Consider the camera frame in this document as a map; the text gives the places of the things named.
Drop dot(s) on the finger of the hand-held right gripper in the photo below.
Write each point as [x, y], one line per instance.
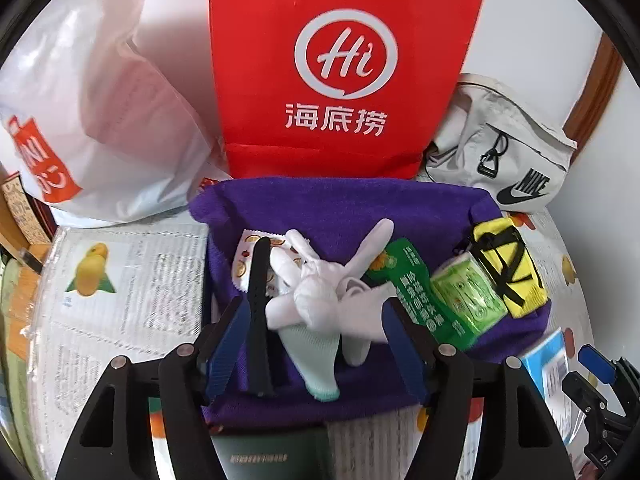
[585, 395]
[597, 362]

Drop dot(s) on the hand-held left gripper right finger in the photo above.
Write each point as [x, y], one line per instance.
[400, 345]

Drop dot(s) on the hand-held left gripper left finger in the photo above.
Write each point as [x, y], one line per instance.
[230, 340]

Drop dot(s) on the green snack packet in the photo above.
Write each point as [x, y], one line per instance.
[415, 280]

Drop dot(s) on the green tissue pack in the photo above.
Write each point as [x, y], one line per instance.
[465, 295]

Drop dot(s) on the white glove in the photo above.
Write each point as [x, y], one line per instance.
[310, 305]

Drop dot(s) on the blue tissue box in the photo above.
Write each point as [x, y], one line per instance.
[540, 360]

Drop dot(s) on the small fruit-print candy packet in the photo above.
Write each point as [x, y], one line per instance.
[245, 260]

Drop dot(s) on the dark green book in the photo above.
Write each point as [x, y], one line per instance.
[270, 445]

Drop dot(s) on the purple towel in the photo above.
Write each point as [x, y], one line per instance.
[325, 205]

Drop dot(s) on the grey waist bag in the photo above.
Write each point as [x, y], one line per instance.
[475, 130]

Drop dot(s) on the patterned cardboard box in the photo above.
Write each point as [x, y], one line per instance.
[20, 205]

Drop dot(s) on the white plastic shopping bag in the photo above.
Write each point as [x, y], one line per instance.
[100, 110]

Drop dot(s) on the red paper bag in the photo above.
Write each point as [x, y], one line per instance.
[250, 35]

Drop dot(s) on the wooden door frame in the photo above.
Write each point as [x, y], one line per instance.
[595, 100]

